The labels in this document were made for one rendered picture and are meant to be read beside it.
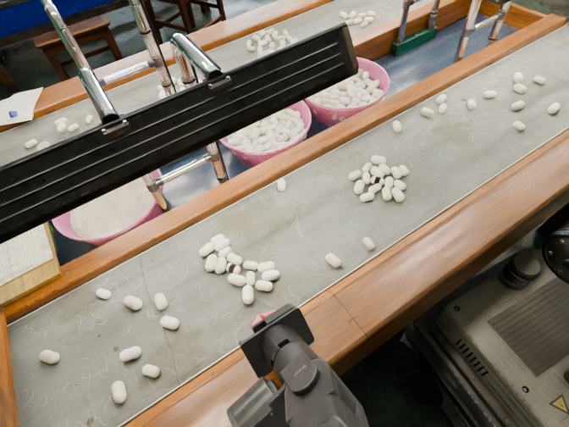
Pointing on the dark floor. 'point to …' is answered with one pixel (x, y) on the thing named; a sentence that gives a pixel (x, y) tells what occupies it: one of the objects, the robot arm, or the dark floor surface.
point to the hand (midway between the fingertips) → (261, 319)
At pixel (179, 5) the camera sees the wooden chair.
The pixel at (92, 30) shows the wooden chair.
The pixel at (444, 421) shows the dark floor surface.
